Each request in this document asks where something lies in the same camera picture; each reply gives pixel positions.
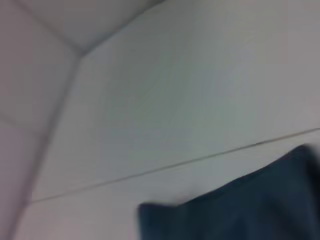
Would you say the teal blue t-shirt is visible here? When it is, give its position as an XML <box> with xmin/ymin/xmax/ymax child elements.
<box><xmin>136</xmin><ymin>143</ymin><xmax>320</xmax><ymax>240</ymax></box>

